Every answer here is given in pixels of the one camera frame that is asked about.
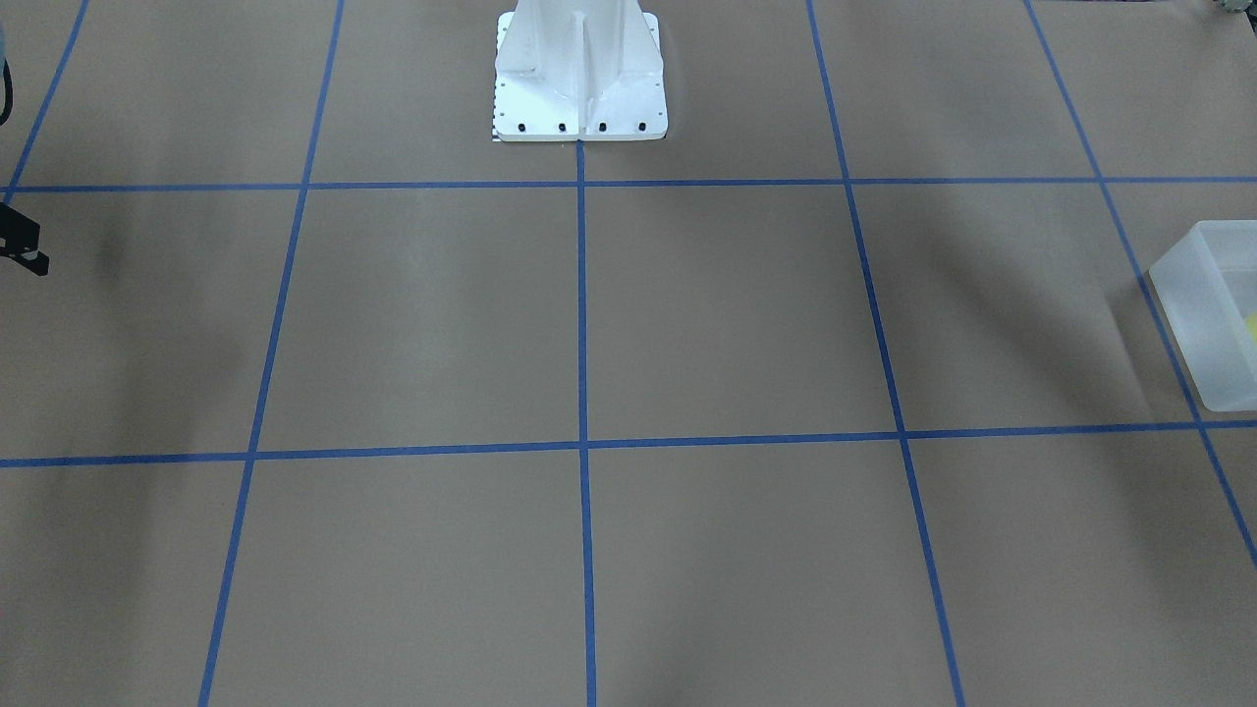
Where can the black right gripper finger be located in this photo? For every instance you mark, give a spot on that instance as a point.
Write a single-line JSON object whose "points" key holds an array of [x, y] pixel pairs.
{"points": [[20, 241]]}

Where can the translucent white plastic box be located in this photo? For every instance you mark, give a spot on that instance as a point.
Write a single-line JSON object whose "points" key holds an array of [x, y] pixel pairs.
{"points": [[1206, 284]]}

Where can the white metal camera stand base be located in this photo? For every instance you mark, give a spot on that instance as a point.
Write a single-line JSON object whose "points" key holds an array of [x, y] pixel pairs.
{"points": [[579, 70]]}

